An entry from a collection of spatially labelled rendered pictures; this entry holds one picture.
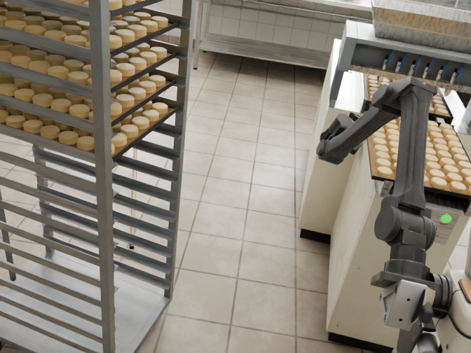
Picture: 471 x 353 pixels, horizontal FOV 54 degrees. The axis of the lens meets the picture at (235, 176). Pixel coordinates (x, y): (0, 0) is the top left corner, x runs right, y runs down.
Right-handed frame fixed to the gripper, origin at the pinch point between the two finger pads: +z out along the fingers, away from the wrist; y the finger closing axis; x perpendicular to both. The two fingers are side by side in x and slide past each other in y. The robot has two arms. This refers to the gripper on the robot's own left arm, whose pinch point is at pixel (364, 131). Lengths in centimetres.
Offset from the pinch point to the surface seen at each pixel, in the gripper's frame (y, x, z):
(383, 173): 7.0, 16.9, -6.2
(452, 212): 15.4, 36.7, 10.5
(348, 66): -7, -42, 33
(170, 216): 39, -29, -62
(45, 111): -16, -17, -106
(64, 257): 83, -72, -91
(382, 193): 13.7, 19.4, -6.6
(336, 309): 76, 16, -4
